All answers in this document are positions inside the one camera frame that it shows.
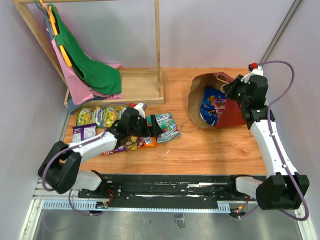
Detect purple Fox's candy bag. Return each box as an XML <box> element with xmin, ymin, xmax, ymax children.
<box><xmin>101</xmin><ymin>145</ymin><xmax>127</xmax><ymax>156</ymax></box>

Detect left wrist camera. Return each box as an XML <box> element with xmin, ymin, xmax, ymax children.
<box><xmin>129</xmin><ymin>102</ymin><xmax>147</xmax><ymax>119</ymax></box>

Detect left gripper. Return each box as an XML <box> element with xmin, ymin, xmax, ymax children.
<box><xmin>128</xmin><ymin>114</ymin><xmax>164</xmax><ymax>138</ymax></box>

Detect red brown paper bag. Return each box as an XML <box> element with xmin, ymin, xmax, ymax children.
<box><xmin>187</xmin><ymin>72</ymin><xmax>246</xmax><ymax>130</ymax></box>

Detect purple snack bag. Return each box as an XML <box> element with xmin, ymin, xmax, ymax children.
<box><xmin>71</xmin><ymin>123</ymin><xmax>97</xmax><ymax>143</ymax></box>

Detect pink shirt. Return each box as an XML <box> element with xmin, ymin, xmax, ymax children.
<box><xmin>51</xmin><ymin>39</ymin><xmax>123</xmax><ymax>105</ymax></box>

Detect teal mint Fox's candy bag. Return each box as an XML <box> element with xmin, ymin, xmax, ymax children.
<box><xmin>152</xmin><ymin>112</ymin><xmax>181</xmax><ymax>144</ymax></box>

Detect blue snack pack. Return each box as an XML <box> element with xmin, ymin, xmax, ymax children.
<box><xmin>200</xmin><ymin>86</ymin><xmax>227</xmax><ymax>126</ymax></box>

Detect blue grey cloth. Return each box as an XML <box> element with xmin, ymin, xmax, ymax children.
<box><xmin>67</xmin><ymin>98</ymin><xmax>83</xmax><ymax>115</ymax></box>

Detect orange Fox's candy bag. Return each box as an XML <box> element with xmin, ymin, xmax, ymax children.
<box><xmin>124</xmin><ymin>136</ymin><xmax>157</xmax><ymax>151</ymax></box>

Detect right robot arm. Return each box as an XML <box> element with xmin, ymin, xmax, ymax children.
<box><xmin>223</xmin><ymin>73</ymin><xmax>310</xmax><ymax>211</ymax></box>

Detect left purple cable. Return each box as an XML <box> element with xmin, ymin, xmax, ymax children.
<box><xmin>41</xmin><ymin>101</ymin><xmax>133</xmax><ymax>217</ymax></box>

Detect wooden clothes rack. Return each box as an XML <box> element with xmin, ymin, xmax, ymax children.
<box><xmin>13</xmin><ymin>0</ymin><xmax>165</xmax><ymax>105</ymax></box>

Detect green shirt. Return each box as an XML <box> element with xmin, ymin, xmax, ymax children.
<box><xmin>48</xmin><ymin>3</ymin><xmax>122</xmax><ymax>95</ymax></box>

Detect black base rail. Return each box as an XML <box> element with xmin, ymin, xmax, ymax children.
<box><xmin>77</xmin><ymin>172</ymin><xmax>266</xmax><ymax>211</ymax></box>

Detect yellow hanger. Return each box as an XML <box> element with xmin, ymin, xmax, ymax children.
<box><xmin>38</xmin><ymin>0</ymin><xmax>73</xmax><ymax>68</ymax></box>

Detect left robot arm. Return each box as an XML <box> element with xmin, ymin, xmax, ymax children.
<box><xmin>38</xmin><ymin>103</ymin><xmax>163</xmax><ymax>198</ymax></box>

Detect aluminium frame post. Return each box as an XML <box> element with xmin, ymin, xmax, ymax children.
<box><xmin>260</xmin><ymin>0</ymin><xmax>304</xmax><ymax>62</ymax></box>

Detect green Fox's candy bag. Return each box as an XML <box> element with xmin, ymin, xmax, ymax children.
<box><xmin>76</xmin><ymin>106</ymin><xmax>104</xmax><ymax>128</ymax></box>
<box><xmin>102</xmin><ymin>107</ymin><xmax>125</xmax><ymax>128</ymax></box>

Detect grey hanger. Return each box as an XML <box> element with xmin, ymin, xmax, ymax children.
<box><xmin>33</xmin><ymin>0</ymin><xmax>58</xmax><ymax>40</ymax></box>

